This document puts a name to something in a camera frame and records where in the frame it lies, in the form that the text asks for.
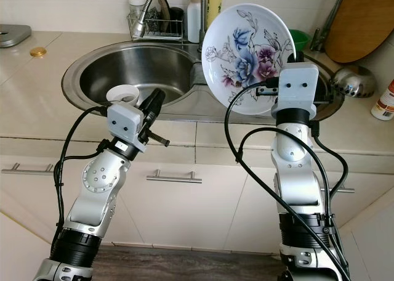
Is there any floral ceramic deep plate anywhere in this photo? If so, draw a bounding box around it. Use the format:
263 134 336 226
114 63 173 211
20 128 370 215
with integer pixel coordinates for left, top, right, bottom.
202 4 297 116

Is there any grey kitchen scale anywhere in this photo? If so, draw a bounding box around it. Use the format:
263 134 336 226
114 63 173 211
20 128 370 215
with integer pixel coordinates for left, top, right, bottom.
0 24 33 49

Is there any green plastic bowl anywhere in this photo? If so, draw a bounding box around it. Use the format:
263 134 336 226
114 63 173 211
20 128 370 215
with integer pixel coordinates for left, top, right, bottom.
288 28 312 52

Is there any small white cup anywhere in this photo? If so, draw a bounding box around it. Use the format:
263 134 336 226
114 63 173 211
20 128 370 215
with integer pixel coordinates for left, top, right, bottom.
106 84 140 106

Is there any stainless steel double sink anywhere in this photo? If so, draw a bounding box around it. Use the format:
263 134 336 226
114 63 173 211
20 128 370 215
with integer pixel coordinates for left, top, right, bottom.
62 41 345 123

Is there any shiny steel bowl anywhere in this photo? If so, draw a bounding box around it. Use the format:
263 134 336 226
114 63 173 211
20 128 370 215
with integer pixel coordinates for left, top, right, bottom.
332 64 377 99

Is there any brown wooden cutting board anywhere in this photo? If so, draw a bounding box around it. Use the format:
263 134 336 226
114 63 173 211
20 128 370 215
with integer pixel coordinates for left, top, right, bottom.
324 0 394 64

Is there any plain white bottle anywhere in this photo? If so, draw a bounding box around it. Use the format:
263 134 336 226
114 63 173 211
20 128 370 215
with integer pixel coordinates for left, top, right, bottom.
186 0 203 44

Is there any flexible metal faucet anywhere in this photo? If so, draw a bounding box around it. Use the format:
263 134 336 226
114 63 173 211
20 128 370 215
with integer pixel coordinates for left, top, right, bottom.
134 0 207 52

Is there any dark dish brush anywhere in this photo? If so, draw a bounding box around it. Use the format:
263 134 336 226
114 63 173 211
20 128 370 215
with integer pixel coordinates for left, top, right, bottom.
157 0 173 23

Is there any clear pump soap bottle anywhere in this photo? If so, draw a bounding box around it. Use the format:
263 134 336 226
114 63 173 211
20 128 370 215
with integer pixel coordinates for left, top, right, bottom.
128 0 145 23

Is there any yellow detergent bottle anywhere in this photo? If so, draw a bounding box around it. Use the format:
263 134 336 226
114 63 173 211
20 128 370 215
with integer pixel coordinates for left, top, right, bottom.
207 0 224 29

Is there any cream corner cabinet door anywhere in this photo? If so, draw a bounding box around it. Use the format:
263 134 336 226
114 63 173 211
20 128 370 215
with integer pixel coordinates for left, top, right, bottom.
0 213 53 281

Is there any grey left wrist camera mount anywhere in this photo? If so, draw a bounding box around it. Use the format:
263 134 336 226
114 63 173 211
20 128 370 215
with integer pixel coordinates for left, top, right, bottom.
107 102 148 158

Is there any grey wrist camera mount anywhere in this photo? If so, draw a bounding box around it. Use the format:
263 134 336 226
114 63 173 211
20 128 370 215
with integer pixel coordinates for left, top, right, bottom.
107 102 148 158
271 64 321 116

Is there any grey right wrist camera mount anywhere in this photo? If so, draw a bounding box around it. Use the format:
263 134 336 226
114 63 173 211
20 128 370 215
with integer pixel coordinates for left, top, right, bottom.
271 64 321 116

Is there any black leaning utensil handle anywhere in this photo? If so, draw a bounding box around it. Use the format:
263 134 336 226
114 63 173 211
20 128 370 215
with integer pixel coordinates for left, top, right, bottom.
311 0 350 52

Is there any metal wire sink caddy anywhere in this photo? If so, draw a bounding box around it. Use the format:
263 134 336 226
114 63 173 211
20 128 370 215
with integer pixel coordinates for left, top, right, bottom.
128 13 184 41

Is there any loose-ended black right arm cable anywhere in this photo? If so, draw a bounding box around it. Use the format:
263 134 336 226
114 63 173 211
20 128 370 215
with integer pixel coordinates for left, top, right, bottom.
237 127 336 232

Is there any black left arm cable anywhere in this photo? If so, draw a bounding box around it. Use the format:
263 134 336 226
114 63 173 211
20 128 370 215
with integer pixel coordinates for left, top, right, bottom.
52 105 111 245

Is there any short black right wrist cable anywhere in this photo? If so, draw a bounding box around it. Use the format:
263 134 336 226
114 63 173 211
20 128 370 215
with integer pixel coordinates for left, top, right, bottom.
311 124 352 220

